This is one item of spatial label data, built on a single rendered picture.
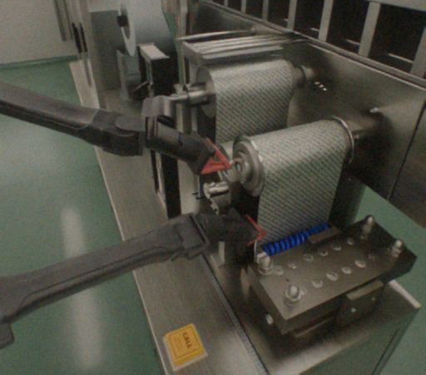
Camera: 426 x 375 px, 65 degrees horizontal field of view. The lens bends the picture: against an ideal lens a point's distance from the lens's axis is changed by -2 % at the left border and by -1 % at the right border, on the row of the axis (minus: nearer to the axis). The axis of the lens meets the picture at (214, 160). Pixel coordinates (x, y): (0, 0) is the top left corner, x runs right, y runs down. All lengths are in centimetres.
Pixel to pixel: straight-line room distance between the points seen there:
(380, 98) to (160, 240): 60
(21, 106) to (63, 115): 8
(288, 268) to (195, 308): 26
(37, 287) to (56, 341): 153
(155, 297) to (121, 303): 112
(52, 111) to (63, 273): 31
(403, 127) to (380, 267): 34
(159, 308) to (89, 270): 41
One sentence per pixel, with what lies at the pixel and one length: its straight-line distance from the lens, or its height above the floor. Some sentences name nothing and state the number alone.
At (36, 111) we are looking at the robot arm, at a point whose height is 142.
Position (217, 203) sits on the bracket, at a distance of 85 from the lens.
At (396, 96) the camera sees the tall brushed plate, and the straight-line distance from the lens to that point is 87.
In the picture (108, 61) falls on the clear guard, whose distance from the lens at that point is 160.
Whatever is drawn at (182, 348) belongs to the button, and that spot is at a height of 92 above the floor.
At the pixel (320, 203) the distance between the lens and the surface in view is 93.
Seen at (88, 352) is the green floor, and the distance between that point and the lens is 199.
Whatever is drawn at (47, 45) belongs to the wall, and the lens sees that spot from 622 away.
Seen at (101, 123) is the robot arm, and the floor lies 140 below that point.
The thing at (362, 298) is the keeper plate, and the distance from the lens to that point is 90.
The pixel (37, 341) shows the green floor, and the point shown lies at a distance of 211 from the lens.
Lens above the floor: 170
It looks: 34 degrees down
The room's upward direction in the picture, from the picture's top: straight up
